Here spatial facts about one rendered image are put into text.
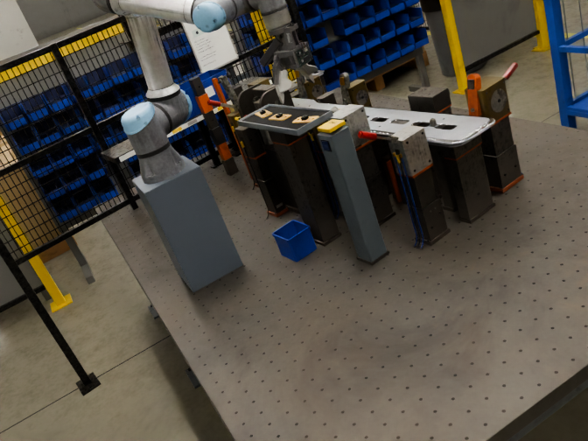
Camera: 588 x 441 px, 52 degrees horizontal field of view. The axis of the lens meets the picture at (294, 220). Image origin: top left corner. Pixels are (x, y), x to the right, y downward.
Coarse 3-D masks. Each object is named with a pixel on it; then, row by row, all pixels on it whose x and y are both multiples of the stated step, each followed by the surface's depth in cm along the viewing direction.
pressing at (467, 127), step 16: (368, 112) 221; (384, 112) 215; (400, 112) 210; (416, 112) 205; (432, 112) 201; (384, 128) 202; (400, 128) 197; (432, 128) 188; (464, 128) 180; (480, 128) 177; (432, 144) 180; (448, 144) 175
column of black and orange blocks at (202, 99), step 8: (192, 80) 279; (200, 80) 281; (192, 88) 282; (200, 88) 282; (200, 96) 282; (200, 104) 283; (208, 112) 286; (208, 120) 287; (216, 120) 289; (208, 128) 291; (216, 128) 290; (216, 136) 291; (224, 136) 293; (216, 144) 293; (224, 144) 294; (224, 152) 295; (224, 160) 297; (232, 160) 298; (232, 168) 299
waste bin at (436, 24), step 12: (420, 0) 521; (432, 0) 507; (432, 12) 516; (432, 24) 525; (432, 36) 535; (444, 36) 522; (444, 48) 529; (444, 60) 537; (444, 72) 545; (468, 72) 533
